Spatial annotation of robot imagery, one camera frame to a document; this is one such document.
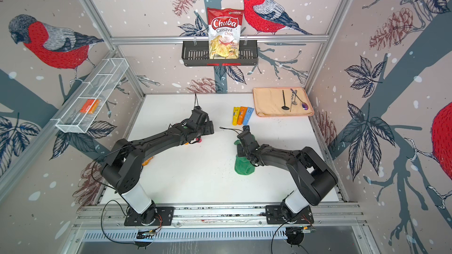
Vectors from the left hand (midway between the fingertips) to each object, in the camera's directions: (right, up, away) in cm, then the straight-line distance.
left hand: (212, 122), depth 92 cm
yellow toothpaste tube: (+13, +3, +15) cm, 20 cm away
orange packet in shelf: (-49, +9, -20) cm, 54 cm away
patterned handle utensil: (+53, +14, +26) cm, 61 cm away
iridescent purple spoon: (+59, +9, +22) cm, 63 cm away
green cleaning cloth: (+16, -21, -7) cm, 27 cm away
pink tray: (+44, +12, +25) cm, 52 cm away
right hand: (+16, -12, +2) cm, 21 cm away
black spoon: (+46, +8, +22) cm, 51 cm away
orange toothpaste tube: (+17, +3, +15) cm, 23 cm away
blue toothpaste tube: (+21, +5, +18) cm, 28 cm away
